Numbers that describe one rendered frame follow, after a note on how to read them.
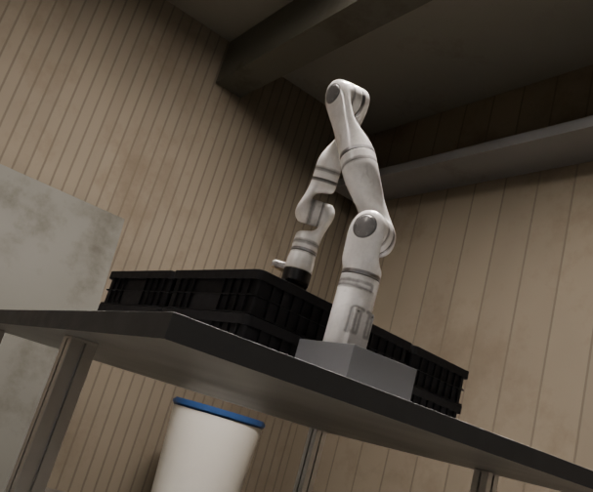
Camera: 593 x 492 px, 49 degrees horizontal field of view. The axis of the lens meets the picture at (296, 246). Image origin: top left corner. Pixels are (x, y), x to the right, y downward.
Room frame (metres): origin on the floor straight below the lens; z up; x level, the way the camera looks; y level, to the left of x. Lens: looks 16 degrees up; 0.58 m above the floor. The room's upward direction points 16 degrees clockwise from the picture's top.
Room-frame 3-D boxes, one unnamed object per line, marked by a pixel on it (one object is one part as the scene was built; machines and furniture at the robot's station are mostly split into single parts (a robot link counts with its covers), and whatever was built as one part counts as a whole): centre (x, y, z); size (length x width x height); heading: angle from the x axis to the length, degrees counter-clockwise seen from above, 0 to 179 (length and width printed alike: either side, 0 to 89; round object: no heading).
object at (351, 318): (1.46, -0.16, 0.88); 0.09 x 0.09 x 0.17; 36
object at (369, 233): (1.46, -0.16, 1.04); 0.09 x 0.09 x 0.17; 56
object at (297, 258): (1.69, -0.01, 1.03); 0.11 x 0.09 x 0.06; 32
